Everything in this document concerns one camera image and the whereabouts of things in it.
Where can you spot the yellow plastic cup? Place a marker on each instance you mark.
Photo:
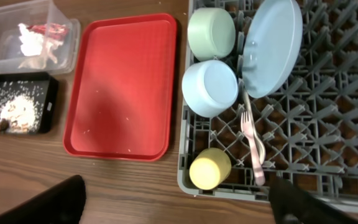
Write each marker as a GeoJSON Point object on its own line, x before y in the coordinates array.
{"type": "Point", "coordinates": [210, 168]}

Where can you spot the red snack wrapper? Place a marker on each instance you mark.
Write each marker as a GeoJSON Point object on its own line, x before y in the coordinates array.
{"type": "Point", "coordinates": [54, 31]}

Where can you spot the red plastic tray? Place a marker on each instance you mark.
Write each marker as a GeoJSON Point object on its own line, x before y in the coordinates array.
{"type": "Point", "coordinates": [121, 100]}

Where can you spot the small blue bowl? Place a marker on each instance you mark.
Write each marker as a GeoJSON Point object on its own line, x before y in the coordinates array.
{"type": "Point", "coordinates": [209, 87]}

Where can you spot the blue-grey dishwasher rack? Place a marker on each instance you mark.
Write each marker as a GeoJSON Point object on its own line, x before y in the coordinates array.
{"type": "Point", "coordinates": [309, 126]}

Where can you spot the light blue plate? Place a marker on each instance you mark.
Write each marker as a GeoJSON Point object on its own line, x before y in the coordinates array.
{"type": "Point", "coordinates": [272, 46]}

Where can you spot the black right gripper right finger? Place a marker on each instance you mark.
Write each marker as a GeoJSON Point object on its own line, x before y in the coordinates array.
{"type": "Point", "coordinates": [291, 204]}

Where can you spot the white rice pile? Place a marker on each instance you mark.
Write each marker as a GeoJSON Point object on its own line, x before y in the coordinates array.
{"type": "Point", "coordinates": [22, 103]}

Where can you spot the brown food scrap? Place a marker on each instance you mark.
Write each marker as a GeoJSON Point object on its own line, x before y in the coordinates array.
{"type": "Point", "coordinates": [4, 125]}

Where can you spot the black food waste tray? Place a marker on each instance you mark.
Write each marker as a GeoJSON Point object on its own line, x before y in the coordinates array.
{"type": "Point", "coordinates": [50, 99]}

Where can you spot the white plastic spoon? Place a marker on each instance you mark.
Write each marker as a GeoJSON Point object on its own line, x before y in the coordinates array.
{"type": "Point", "coordinates": [259, 144]}

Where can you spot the white plastic fork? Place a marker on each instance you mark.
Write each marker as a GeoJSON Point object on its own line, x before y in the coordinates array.
{"type": "Point", "coordinates": [248, 131]}

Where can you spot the pale green bowl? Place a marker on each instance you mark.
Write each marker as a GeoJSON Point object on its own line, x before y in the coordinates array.
{"type": "Point", "coordinates": [211, 33]}

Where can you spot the white tissue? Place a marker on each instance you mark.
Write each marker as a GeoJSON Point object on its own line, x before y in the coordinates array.
{"type": "Point", "coordinates": [37, 48]}

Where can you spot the clear plastic bin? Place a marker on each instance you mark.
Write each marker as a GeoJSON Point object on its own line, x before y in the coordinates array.
{"type": "Point", "coordinates": [36, 13]}

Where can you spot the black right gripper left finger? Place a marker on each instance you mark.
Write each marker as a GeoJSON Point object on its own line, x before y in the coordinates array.
{"type": "Point", "coordinates": [62, 204]}

